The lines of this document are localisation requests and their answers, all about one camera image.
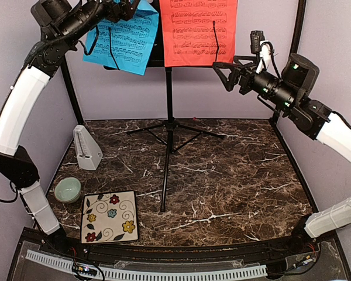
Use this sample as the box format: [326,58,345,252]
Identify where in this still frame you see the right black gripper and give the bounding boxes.
[212,55,298,112]

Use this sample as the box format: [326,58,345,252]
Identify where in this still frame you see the red sheet music page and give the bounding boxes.
[159,0,238,67]

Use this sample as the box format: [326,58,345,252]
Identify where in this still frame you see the blue sheet music page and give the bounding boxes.
[83,1,159,76]

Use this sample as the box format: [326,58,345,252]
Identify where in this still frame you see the black perforated music stand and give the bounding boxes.
[104,0,240,213]

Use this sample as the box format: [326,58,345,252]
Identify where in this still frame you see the white metronome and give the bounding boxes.
[73,125,103,171]

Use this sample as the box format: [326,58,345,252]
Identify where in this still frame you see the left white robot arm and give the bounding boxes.
[0,1,139,255]

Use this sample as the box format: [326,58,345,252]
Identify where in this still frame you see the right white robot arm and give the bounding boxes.
[212,53,351,254]

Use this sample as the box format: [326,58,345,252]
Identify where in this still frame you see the pale green ceramic bowl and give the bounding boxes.
[54,177,81,204]

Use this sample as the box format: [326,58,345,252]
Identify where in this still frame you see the square floral ceramic plate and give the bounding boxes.
[80,190,139,244]

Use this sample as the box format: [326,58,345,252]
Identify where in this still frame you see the small green circuit board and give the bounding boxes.
[72,263,98,278]

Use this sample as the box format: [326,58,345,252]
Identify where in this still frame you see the left black frame post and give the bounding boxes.
[46,0,84,124]

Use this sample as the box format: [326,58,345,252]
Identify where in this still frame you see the black frame post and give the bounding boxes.
[46,0,84,124]
[269,0,318,212]

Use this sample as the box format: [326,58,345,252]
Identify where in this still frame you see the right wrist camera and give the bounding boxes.
[250,30,278,74]

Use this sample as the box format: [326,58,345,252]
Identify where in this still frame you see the right black frame post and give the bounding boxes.
[269,0,318,212]

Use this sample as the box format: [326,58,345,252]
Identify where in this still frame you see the white slotted cable duct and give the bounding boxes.
[25,250,267,280]

